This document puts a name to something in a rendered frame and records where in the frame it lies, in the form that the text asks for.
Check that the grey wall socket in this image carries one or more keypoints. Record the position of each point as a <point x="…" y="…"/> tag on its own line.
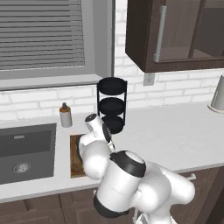
<point x="149" y="79"/>

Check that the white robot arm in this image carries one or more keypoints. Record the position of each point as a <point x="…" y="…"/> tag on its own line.
<point x="125" y="180"/>

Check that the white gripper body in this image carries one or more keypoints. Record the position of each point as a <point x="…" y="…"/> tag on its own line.
<point x="85" y="138"/>

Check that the dark wood drawer front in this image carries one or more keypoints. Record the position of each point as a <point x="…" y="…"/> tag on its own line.
<point x="204" y="198"/>

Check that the dark grey sink basin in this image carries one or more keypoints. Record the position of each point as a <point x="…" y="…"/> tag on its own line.
<point x="26" y="153"/>

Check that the black three-tier stand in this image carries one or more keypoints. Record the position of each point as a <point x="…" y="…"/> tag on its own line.
<point x="112" y="106"/>

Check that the wooden cutting board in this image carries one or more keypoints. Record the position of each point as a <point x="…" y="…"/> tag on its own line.
<point x="75" y="163"/>

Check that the dark wood base cupboard door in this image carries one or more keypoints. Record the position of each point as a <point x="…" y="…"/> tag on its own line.
<point x="43" y="210"/>

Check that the grey window with blinds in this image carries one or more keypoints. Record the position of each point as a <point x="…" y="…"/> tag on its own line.
<point x="46" y="38"/>

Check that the dark wood wall cupboard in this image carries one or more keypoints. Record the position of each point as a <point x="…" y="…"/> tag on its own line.
<point x="140" y="35"/>

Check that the grey soap dispenser bottle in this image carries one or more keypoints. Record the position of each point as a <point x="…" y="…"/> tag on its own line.
<point x="66" y="116"/>

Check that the glass cupboard door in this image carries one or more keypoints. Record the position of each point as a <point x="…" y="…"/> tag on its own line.
<point x="186" y="29"/>

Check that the white paper towel roll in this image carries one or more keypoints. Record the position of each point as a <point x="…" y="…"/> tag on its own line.
<point x="218" y="96"/>

